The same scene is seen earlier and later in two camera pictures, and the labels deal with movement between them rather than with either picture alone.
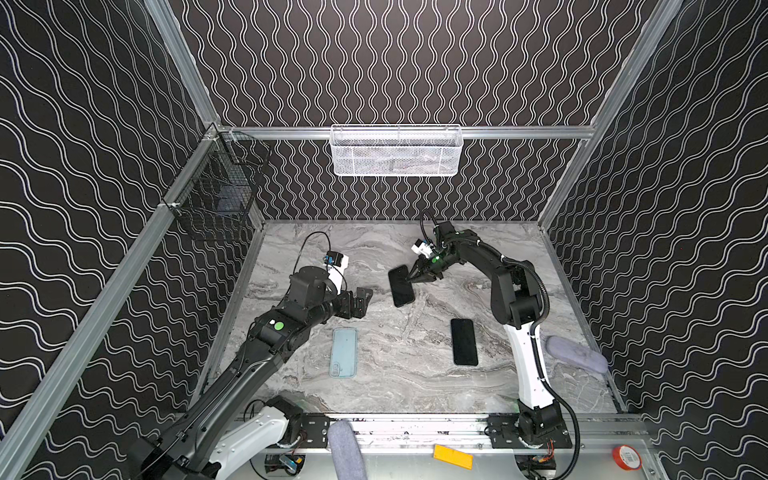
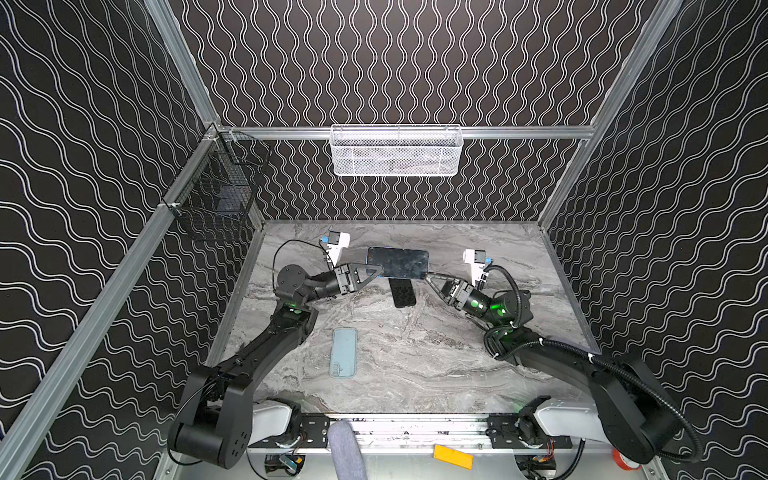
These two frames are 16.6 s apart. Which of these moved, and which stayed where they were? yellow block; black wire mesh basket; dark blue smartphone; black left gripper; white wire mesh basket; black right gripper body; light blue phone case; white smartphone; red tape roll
Moved: black right gripper body; dark blue smartphone; black left gripper
Stayed: black wire mesh basket; yellow block; white smartphone; white wire mesh basket; red tape roll; light blue phone case
